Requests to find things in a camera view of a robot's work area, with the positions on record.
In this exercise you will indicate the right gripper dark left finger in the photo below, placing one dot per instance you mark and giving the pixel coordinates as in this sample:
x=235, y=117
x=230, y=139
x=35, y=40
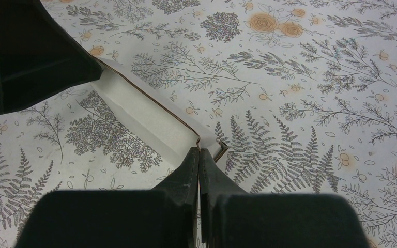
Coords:
x=163, y=216

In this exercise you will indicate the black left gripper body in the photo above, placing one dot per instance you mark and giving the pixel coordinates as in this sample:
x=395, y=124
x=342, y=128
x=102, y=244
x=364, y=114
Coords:
x=38, y=58

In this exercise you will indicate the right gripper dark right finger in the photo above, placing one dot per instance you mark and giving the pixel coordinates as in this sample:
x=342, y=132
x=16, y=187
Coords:
x=232, y=217

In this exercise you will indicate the white cardboard paper box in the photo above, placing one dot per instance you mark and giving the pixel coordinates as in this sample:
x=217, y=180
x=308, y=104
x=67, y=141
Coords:
x=134, y=125

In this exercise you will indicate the floral patterned table cloth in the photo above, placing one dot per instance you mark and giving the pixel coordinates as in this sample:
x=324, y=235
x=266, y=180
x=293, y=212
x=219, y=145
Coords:
x=304, y=93

